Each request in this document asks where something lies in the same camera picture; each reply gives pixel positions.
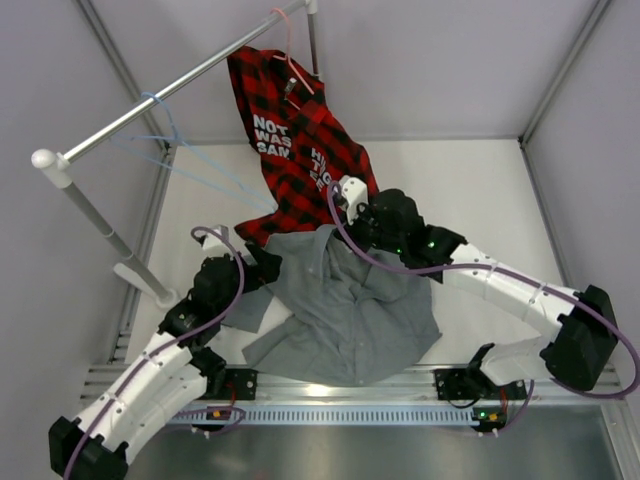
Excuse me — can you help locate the aluminium mounting rail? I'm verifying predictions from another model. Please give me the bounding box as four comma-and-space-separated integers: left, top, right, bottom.
79, 362, 626, 406

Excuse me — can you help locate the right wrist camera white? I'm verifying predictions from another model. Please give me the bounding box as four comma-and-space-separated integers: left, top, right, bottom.
339, 175, 368, 225

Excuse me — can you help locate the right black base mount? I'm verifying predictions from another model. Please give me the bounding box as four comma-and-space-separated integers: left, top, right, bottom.
433, 368, 478, 401

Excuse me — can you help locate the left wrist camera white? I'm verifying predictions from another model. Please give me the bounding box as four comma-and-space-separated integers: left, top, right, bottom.
201, 225, 233, 257

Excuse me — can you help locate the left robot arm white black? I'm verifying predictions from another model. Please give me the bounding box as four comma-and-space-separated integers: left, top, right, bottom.
48, 245, 282, 479

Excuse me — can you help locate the red black plaid shirt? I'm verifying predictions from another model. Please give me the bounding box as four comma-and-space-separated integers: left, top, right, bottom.
227, 46, 379, 245

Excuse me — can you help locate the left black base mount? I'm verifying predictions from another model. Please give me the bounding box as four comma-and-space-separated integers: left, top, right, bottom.
218, 368, 258, 401

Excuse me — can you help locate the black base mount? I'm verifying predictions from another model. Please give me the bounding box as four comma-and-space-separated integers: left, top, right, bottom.
433, 368, 478, 401
218, 368, 258, 401

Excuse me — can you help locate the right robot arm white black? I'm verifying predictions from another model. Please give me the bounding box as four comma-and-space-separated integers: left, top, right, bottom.
334, 180, 618, 397

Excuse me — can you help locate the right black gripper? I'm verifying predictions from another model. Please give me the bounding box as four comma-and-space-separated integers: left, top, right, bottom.
334, 200, 405, 259

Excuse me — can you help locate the slotted grey cable duct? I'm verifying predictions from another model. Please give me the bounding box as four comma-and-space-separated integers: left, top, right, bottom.
169, 405, 479, 426

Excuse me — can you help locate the silver clothes rack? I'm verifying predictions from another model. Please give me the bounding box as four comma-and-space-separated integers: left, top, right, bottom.
44, 1, 309, 306

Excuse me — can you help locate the pink wire hanger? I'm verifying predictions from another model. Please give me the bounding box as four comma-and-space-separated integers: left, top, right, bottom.
271, 6, 317, 96

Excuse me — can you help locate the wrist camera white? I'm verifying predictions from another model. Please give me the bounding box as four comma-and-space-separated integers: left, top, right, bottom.
339, 175, 368, 225
201, 225, 233, 257

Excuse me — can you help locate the blue wire hanger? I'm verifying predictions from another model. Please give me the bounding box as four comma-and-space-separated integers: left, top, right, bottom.
109, 91, 279, 214

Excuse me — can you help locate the grey button shirt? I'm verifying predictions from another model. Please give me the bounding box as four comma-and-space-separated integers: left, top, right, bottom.
223, 225, 441, 387

